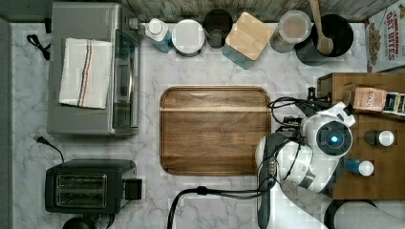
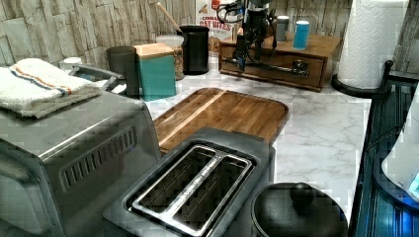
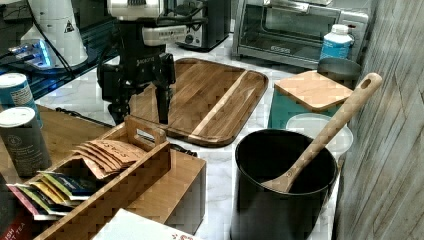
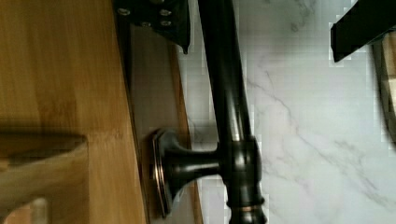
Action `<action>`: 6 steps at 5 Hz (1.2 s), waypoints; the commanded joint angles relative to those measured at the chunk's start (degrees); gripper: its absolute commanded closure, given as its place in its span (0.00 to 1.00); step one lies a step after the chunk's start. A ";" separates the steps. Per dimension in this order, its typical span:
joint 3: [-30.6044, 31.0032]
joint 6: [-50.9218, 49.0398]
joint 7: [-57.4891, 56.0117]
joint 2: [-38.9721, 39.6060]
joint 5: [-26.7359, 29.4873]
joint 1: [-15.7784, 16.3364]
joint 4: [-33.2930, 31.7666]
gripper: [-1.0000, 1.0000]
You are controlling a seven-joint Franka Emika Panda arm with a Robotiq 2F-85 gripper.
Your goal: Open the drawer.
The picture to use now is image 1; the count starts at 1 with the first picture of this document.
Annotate black drawer handle bar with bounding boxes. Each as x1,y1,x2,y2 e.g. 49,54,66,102
307,87,331,103

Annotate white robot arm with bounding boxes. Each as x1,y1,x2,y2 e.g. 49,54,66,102
255,102,355,229

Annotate wooden cutting board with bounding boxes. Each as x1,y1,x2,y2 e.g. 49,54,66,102
160,86,271,177

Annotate white round canister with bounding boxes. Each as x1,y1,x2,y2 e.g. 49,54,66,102
172,19,205,56

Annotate blue canister wooden lid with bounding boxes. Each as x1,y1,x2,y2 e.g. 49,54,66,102
222,12,274,70

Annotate black round cup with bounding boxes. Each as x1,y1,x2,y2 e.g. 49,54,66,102
202,9,233,49

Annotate white striped dish towel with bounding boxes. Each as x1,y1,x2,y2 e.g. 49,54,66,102
58,38,113,109

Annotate black two-slot toaster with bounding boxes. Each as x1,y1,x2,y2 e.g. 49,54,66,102
45,159,142,215

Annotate clear jar plastic lid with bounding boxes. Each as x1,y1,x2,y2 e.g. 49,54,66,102
269,10,311,53

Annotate silver toaster oven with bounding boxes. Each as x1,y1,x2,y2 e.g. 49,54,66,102
47,2,140,135

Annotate wooden spoon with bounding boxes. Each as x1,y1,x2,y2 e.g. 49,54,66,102
309,0,333,55

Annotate black round object bottom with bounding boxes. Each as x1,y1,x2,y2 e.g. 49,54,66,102
61,214,116,229

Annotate black utensil holder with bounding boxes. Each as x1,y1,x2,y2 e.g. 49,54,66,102
294,13,354,67

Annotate black round base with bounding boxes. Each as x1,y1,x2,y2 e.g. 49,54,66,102
323,198,379,229

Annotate blue spice bottle white cap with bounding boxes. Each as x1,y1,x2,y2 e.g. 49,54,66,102
345,158,374,177

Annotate dark spice bottle white cap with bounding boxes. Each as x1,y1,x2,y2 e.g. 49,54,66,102
364,130,394,147

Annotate dark small packet box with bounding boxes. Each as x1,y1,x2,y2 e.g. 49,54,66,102
383,93,405,116

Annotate cinnamon oat bites cereal box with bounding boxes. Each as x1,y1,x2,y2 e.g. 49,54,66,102
366,0,405,73

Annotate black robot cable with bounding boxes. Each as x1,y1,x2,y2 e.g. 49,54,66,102
166,96,332,229

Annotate black toaster power cord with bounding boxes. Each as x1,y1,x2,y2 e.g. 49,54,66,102
33,135,66,164

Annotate black oven power cord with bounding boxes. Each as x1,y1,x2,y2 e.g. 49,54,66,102
26,33,52,61

